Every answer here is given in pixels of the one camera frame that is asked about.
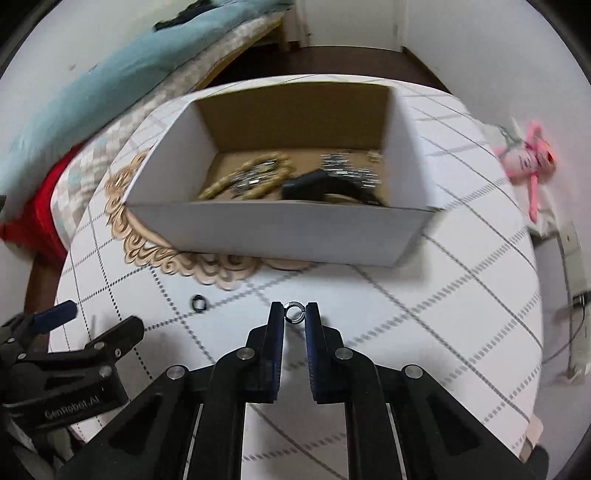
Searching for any pink plush toy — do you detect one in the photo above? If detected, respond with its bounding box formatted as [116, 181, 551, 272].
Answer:
[494, 121, 557, 223]

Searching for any white door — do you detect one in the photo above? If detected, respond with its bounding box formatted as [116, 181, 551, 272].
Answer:
[295, 0, 409, 52]

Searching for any black wristband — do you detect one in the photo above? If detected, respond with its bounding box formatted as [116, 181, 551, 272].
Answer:
[280, 169, 386, 207]

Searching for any black clothing on bed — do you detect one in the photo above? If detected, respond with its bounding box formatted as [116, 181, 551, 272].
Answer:
[153, 0, 217, 31]

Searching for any silver chain bracelet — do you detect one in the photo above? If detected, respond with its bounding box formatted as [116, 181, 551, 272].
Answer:
[320, 150, 386, 189]

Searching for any light blue quilt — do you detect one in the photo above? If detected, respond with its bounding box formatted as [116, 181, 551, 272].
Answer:
[1, 1, 294, 221]

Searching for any wooden bead bracelet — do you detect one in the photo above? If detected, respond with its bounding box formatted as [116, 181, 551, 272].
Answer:
[197, 150, 295, 201]

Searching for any white cardboard box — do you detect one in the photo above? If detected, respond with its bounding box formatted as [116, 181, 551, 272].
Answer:
[123, 78, 443, 267]

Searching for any white wall socket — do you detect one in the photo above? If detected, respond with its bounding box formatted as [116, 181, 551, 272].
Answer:
[559, 221, 581, 258]

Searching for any red blanket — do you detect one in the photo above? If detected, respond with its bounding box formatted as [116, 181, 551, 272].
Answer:
[1, 143, 83, 266]

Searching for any patterned white tablecloth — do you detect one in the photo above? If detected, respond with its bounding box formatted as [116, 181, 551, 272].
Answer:
[48, 75, 543, 479]

